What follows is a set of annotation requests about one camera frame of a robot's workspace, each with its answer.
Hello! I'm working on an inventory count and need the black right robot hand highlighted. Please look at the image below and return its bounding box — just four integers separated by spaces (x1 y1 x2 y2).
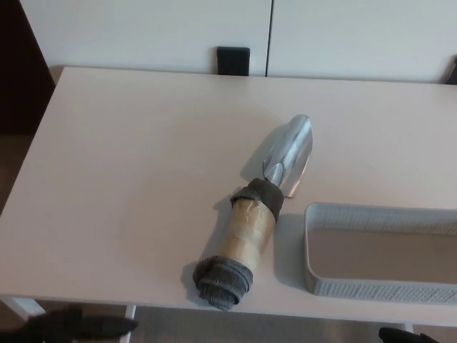
378 327 442 343

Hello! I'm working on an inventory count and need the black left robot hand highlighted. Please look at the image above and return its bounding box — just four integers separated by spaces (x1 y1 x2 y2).
0 305 139 343

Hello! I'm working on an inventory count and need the metal shovel with handle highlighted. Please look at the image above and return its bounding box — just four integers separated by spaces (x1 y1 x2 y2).
192 114 314 312

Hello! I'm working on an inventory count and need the white desk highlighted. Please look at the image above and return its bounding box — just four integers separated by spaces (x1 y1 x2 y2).
0 65 457 343

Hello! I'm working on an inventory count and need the grey perforated plastic basket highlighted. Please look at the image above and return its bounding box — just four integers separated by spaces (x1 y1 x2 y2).
304 202 457 299

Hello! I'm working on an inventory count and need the dark brown door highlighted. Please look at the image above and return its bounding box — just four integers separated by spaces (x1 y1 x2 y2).
0 0 56 135

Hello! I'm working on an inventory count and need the white cabinet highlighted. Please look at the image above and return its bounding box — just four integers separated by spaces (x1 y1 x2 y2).
19 0 457 86

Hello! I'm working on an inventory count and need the black cabinet handle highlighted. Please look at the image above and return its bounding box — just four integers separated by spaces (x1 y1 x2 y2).
216 46 251 76
441 55 457 86

